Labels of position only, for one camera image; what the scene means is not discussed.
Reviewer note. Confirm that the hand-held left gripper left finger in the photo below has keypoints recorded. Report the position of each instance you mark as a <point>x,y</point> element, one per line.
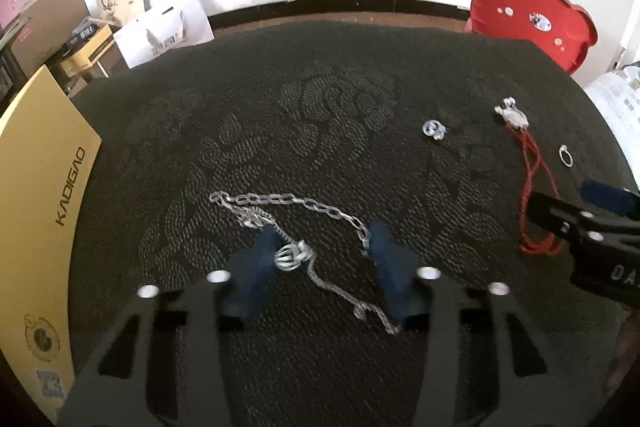
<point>254,268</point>

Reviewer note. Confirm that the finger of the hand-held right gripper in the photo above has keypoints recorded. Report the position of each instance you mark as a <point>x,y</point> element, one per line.
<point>555,214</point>
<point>607,198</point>

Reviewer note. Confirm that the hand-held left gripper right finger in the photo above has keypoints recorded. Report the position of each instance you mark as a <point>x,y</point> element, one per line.
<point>392,274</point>

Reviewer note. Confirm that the white plastic bag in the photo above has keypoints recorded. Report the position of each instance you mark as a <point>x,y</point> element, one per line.
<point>620,99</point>

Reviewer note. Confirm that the clear crystal earring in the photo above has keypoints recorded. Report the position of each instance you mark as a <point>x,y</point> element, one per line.
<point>433,130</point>

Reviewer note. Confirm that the dark embossed floral tablecloth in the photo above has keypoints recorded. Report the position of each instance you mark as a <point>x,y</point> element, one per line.
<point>320,117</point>

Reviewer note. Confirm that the red bear-shaped stool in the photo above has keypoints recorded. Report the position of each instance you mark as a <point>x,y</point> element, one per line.
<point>530,14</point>

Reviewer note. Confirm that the flat yellow gift box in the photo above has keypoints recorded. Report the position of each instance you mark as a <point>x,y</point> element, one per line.
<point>40,232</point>

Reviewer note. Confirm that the white printed paper bag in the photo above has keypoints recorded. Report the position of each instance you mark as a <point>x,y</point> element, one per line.
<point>165,29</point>

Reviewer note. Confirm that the small yellow and black box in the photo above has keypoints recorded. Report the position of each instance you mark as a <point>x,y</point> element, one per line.
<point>85,51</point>

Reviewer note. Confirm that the brown cardboard box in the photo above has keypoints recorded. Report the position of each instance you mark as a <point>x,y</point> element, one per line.
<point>47,27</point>

